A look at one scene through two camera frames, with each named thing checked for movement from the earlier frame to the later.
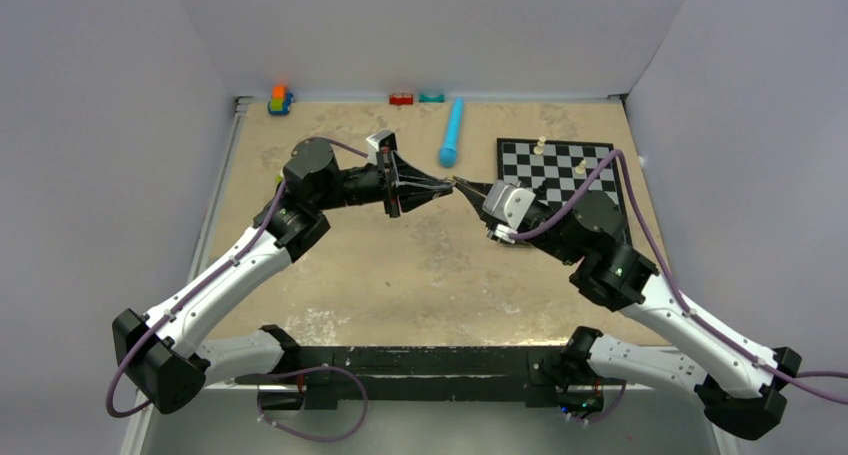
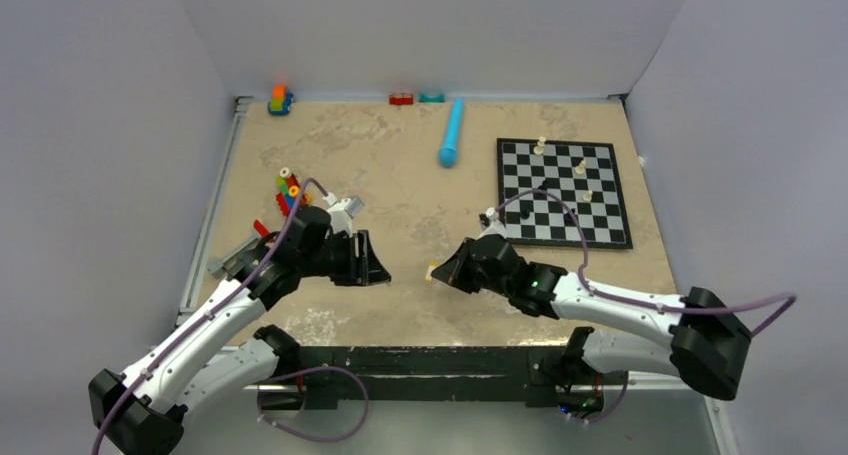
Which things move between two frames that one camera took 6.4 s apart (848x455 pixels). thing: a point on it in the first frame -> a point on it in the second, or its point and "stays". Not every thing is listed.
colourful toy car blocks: x=281 y=100 stays
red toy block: x=401 y=99 stays
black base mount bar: x=440 y=375 stays
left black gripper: x=403 y=177 -> x=362 y=268
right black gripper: x=477 y=199 -> x=453 y=271
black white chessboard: x=562 y=169 stays
